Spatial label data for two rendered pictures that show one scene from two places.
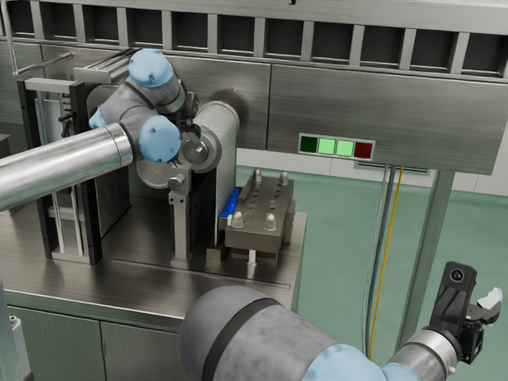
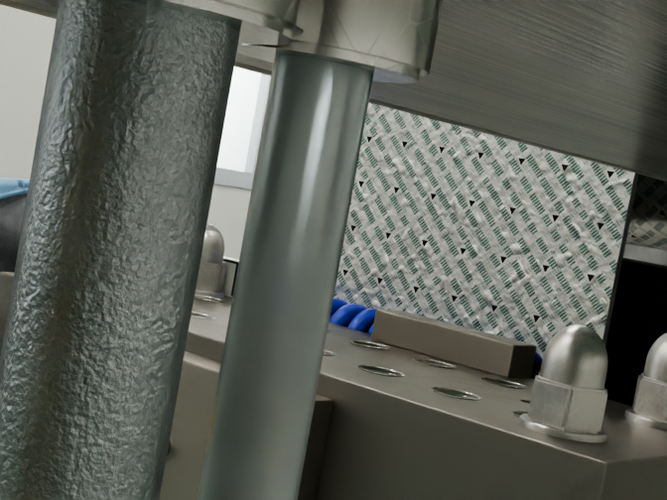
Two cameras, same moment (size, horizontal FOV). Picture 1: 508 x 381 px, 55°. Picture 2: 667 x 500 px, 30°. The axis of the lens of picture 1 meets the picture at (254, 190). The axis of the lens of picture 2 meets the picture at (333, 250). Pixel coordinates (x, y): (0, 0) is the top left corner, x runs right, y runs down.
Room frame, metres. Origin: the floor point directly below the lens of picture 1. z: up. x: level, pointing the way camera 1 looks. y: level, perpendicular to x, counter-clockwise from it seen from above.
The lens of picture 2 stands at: (1.75, -0.60, 1.11)
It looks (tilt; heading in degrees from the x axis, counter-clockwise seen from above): 3 degrees down; 121
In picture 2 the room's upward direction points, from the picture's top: 10 degrees clockwise
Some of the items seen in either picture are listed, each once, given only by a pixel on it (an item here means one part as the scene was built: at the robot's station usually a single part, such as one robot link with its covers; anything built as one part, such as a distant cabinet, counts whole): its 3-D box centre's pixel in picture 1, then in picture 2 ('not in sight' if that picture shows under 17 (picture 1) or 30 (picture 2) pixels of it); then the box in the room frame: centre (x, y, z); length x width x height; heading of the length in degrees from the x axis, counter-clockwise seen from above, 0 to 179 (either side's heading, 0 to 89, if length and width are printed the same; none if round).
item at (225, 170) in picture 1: (225, 178); (453, 208); (1.41, 0.09, 1.11); 0.23 x 0.01 x 0.18; 171
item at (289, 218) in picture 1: (290, 220); (215, 488); (1.43, -0.13, 0.96); 0.10 x 0.03 x 0.11; 171
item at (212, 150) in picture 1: (206, 136); not in sight; (1.41, 0.15, 1.25); 0.26 x 0.12 x 0.12; 171
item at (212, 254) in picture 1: (224, 231); not in sight; (1.41, 0.09, 0.92); 0.28 x 0.04 x 0.04; 171
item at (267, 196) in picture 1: (262, 209); (333, 403); (1.42, -0.03, 1.00); 0.40 x 0.16 x 0.06; 171
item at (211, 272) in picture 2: (237, 218); (201, 257); (1.26, 0.04, 1.05); 0.04 x 0.04 x 0.04
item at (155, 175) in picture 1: (170, 154); not in sight; (1.43, 0.27, 1.17); 0.26 x 0.12 x 0.12; 171
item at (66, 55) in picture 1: (42, 63); not in sight; (1.55, 0.69, 1.41); 0.30 x 0.04 x 0.04; 171
